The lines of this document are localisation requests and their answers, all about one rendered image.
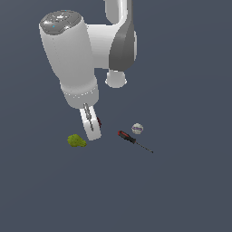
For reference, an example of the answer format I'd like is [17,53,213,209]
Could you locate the green lumpy pear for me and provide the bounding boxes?
[66,133,88,149]

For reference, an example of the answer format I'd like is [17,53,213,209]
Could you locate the white baseball with purple print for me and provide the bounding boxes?
[130,122,144,135]

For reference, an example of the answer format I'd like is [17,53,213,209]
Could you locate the red and black screwdriver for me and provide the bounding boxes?
[117,130,155,154]

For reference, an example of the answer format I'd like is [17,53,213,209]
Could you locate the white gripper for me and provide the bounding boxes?
[79,102,102,141]

